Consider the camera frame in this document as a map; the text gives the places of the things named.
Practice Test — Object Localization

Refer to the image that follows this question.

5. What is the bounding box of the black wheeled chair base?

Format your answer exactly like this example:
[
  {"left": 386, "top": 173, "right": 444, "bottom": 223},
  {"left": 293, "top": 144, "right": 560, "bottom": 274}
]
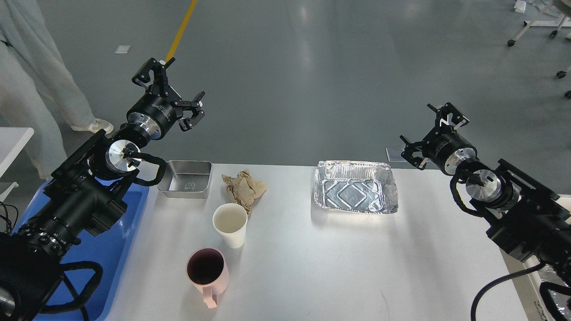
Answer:
[{"left": 556, "top": 65, "right": 571, "bottom": 99}]

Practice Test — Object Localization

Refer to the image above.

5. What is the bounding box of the stainless steel rectangular tray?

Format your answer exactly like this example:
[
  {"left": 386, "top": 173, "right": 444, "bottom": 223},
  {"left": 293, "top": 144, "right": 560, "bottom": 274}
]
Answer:
[{"left": 157, "top": 160, "right": 213, "bottom": 199}]

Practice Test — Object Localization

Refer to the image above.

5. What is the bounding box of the person in white clothes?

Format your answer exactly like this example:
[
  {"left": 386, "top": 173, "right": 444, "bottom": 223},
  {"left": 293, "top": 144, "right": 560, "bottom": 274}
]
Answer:
[{"left": 0, "top": 0, "right": 114, "bottom": 180}]

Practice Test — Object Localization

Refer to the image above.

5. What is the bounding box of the blue plastic tray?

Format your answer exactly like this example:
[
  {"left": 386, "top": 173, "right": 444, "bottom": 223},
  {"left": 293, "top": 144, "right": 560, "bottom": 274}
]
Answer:
[{"left": 16, "top": 182, "right": 149, "bottom": 321}]

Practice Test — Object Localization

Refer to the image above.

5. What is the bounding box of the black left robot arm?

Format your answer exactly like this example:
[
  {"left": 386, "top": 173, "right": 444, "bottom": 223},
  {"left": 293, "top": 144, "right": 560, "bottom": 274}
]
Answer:
[{"left": 0, "top": 57, "right": 205, "bottom": 321}]

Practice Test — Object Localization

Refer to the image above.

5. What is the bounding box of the white wheeled cart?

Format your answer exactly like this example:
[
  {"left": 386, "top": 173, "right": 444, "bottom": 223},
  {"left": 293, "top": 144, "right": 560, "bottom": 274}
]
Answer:
[{"left": 506, "top": 0, "right": 571, "bottom": 47}]

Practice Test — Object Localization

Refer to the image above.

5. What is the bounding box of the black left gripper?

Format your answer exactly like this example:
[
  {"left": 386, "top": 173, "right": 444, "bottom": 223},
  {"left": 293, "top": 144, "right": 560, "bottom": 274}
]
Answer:
[{"left": 127, "top": 58, "right": 206, "bottom": 140}]

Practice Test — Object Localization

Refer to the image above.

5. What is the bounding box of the pink plastic mug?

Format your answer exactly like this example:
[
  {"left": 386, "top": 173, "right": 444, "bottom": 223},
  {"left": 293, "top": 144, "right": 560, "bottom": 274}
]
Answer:
[{"left": 186, "top": 247, "right": 230, "bottom": 309}]

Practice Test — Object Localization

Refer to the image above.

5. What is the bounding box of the aluminium foil tray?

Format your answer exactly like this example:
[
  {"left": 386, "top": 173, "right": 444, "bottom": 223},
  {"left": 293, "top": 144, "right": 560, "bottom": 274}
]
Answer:
[{"left": 314, "top": 160, "right": 398, "bottom": 214}]

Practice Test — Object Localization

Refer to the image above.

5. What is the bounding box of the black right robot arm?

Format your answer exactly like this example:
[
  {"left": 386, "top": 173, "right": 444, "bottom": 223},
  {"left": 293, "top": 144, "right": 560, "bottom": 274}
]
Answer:
[{"left": 400, "top": 103, "right": 571, "bottom": 321}]

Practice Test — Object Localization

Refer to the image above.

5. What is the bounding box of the white paper cup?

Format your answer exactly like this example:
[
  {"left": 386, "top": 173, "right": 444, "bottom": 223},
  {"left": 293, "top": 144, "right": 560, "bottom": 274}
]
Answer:
[{"left": 212, "top": 203, "right": 248, "bottom": 249}]

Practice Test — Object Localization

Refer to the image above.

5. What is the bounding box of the white bin right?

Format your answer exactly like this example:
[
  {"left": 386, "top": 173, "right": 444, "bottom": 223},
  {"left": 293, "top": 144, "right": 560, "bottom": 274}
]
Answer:
[{"left": 502, "top": 194, "right": 571, "bottom": 321}]

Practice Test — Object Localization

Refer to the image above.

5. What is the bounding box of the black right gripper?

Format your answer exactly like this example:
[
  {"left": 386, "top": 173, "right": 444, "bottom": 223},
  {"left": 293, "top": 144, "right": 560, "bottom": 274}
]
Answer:
[{"left": 400, "top": 102, "right": 477, "bottom": 175}]

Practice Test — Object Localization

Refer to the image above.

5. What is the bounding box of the crumpled brown paper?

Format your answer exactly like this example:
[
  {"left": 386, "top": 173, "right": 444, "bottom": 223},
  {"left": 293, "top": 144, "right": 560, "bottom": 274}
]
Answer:
[{"left": 221, "top": 169, "right": 268, "bottom": 217}]

